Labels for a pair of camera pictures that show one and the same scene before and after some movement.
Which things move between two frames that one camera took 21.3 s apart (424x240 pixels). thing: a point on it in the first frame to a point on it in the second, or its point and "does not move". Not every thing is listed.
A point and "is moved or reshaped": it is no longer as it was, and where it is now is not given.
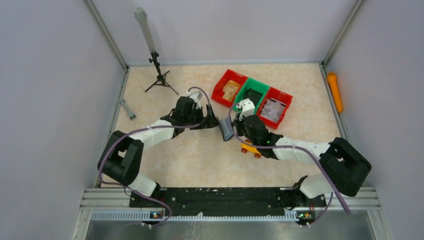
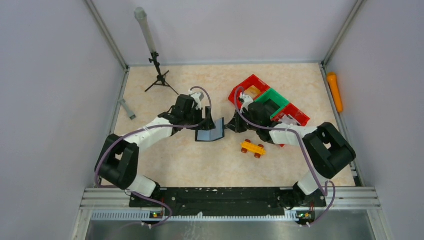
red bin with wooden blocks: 226,90 to 252,87
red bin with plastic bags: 273,106 to 295,113
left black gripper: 212,122 does not move
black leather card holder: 226,128 is moved or reshaped
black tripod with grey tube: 141,13 does not move
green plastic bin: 254,85 to 273,95
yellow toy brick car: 245,148 does not move
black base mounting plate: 224,202 does not move
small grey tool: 131,115 does not move
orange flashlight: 332,79 does not move
